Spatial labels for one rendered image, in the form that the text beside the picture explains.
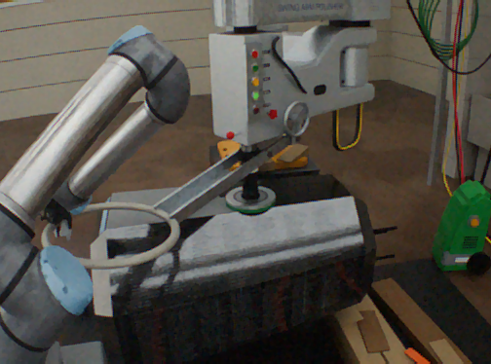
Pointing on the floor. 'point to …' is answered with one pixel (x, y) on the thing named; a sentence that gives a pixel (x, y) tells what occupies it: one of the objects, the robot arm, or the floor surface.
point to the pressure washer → (467, 225)
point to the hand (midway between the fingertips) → (63, 236)
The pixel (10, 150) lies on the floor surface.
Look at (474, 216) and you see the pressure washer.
